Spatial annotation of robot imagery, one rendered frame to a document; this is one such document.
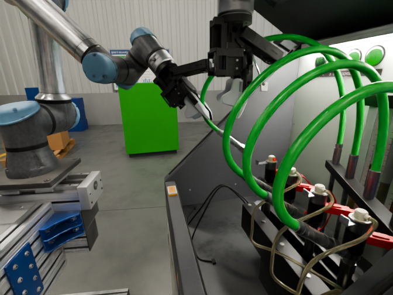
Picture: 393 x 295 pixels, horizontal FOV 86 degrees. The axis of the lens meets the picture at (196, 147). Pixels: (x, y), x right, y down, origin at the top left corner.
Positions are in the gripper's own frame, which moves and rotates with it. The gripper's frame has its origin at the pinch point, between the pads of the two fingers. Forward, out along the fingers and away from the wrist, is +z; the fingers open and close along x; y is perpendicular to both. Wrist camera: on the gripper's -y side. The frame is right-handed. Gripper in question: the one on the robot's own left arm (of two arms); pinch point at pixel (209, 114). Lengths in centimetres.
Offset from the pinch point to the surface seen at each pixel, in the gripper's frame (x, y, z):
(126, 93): -221, 135, -185
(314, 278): 15.2, 0.3, 40.9
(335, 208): 13.7, -10.4, 32.7
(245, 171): 23.8, -4.1, 17.8
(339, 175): -3.9, -15.4, 32.9
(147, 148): -257, 185, -105
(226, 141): 18.5, -3.3, 11.4
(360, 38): -10.5, -40.8, 9.0
